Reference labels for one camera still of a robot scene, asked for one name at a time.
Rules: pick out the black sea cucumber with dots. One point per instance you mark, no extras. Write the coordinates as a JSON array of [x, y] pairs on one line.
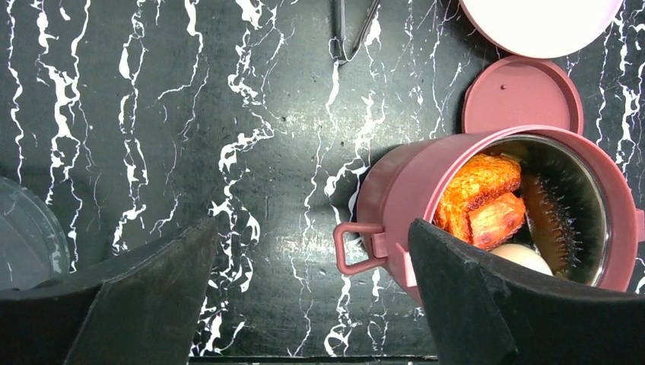
[[550, 225]]

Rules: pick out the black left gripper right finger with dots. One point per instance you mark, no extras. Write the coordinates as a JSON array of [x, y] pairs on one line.
[[482, 309]]

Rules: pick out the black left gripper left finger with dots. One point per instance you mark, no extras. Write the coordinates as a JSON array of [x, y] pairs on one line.
[[140, 307]]

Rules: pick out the red steel lunch bowl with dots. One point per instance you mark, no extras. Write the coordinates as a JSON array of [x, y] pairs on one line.
[[408, 182]]

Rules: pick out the orange fried food piece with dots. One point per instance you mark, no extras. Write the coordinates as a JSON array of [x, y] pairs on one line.
[[492, 224]]

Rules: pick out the clear round lid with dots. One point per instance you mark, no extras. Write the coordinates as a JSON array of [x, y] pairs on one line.
[[34, 248]]

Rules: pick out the dark red round lid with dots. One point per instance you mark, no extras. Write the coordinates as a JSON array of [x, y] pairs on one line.
[[516, 91]]

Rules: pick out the orange shrimp piece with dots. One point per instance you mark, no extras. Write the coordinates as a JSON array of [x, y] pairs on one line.
[[479, 181]]

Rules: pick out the white boiled egg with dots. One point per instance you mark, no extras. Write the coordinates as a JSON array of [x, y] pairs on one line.
[[523, 256]]

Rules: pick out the pink plate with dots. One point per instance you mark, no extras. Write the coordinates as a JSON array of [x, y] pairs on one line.
[[541, 29]]

